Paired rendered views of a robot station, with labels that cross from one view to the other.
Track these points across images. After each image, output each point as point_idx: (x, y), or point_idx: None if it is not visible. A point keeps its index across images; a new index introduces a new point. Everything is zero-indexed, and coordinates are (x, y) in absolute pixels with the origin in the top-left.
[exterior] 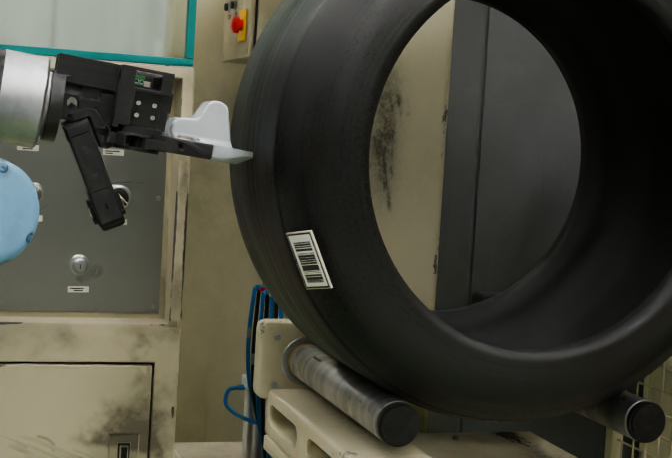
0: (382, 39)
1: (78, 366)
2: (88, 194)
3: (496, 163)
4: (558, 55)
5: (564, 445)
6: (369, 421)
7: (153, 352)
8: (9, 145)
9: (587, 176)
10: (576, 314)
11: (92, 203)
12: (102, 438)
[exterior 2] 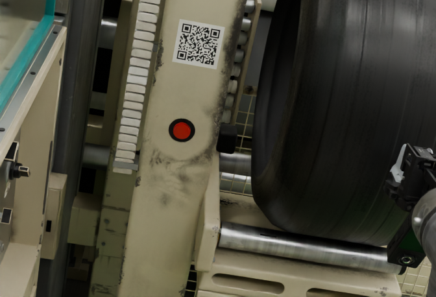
0: None
1: None
2: (422, 253)
3: (88, 0)
4: None
5: (74, 159)
6: (390, 268)
7: (35, 275)
8: None
9: (276, 45)
10: (276, 128)
11: (423, 257)
12: None
